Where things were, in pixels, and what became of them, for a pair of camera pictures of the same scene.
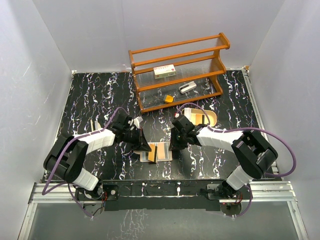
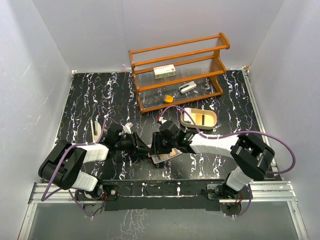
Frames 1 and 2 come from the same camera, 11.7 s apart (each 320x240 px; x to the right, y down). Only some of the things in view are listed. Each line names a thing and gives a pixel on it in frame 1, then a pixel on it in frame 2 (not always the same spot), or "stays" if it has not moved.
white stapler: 187,87 stays
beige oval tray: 198,116 stays
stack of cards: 187,113 stays
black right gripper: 174,145 → 156,147
